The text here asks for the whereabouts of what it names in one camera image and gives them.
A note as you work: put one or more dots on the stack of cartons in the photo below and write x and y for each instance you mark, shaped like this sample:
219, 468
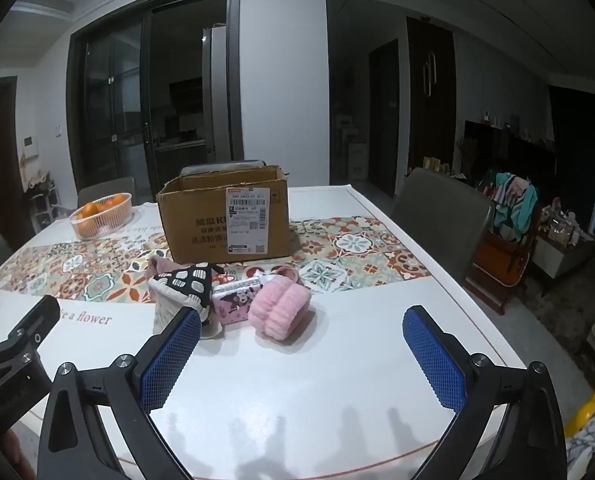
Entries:
355, 155

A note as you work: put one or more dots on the white packet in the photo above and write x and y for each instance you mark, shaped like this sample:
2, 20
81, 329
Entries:
260, 275

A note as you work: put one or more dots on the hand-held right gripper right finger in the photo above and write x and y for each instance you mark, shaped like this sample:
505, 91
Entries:
435, 360

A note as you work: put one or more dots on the dark brown wooden door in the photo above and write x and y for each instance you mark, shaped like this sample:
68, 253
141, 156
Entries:
5, 160

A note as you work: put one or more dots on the wooden high chair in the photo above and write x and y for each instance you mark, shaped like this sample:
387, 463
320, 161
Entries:
500, 260

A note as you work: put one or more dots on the yellow plastic toy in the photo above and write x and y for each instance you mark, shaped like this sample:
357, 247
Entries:
590, 410

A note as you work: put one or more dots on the dark framed sliding glass door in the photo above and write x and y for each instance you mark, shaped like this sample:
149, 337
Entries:
127, 85

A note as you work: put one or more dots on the silver refrigerator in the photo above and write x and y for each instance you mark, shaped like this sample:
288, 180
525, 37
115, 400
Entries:
215, 100

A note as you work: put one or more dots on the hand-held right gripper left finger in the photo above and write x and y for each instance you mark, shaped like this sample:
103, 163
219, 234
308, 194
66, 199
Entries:
170, 360

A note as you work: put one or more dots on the black television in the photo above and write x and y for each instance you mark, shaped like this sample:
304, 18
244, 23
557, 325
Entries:
517, 152

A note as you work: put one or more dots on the pile of oranges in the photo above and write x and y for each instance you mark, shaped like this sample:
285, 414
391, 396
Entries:
100, 207

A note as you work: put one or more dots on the white side table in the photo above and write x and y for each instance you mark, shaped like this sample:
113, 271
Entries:
562, 257

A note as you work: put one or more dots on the white intercom panel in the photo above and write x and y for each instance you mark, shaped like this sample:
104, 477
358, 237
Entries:
30, 146

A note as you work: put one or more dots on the pink cloth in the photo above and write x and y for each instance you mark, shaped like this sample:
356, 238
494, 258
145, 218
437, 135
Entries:
160, 266

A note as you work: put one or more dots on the white shoe rack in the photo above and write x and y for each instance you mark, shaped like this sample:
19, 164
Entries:
40, 200

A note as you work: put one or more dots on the black white patterned oven mitt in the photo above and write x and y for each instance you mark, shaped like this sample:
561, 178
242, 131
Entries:
190, 285

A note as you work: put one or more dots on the white plastic fruit basket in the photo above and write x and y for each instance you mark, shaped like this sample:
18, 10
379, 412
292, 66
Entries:
105, 227

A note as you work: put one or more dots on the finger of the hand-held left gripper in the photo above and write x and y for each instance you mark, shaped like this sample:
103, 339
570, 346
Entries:
32, 322

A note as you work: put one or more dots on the pink cartoon tissue packet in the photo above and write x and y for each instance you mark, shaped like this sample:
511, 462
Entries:
232, 302

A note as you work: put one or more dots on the brown cardboard box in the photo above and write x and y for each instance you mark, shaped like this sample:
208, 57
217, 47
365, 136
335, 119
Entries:
227, 215

